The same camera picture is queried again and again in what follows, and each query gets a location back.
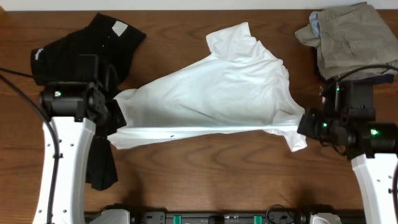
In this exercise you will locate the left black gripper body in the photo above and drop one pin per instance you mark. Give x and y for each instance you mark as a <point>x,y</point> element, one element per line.
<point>114,120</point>

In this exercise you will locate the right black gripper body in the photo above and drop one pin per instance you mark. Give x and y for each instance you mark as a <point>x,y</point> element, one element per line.
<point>319,126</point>

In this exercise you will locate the white t-shirt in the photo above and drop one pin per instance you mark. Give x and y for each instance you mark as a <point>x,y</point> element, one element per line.
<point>239,87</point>

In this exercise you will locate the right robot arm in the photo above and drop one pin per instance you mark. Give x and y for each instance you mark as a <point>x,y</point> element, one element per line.
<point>371,147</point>

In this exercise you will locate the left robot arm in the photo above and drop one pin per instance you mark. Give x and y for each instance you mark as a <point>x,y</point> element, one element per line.
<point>75,111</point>

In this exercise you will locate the black t-shirt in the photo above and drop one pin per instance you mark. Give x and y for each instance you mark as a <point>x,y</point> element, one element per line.
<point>111,40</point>

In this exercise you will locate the navy folded garment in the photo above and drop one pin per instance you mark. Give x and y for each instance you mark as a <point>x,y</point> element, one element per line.
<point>366,78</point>

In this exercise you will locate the khaki folded garment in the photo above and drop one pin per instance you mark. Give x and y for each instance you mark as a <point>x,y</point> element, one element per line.
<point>351,37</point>

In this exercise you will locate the light blue garment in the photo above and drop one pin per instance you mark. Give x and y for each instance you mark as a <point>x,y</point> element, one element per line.
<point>314,23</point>

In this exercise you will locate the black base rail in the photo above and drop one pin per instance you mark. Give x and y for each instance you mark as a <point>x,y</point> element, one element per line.
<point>278,215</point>

